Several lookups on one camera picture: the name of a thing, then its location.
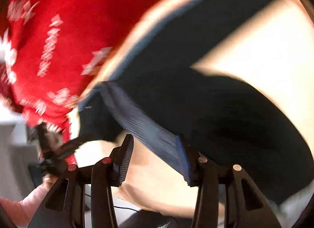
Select person's left hand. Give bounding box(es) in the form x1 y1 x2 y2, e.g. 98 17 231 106
43 174 58 190

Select red sofa cover with characters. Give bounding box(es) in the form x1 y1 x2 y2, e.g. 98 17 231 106
0 0 295 165

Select peach seat cloth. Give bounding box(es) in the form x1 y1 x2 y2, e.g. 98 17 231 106
82 0 313 227

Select black pants with grey trim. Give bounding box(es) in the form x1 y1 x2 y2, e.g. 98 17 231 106
79 0 313 204

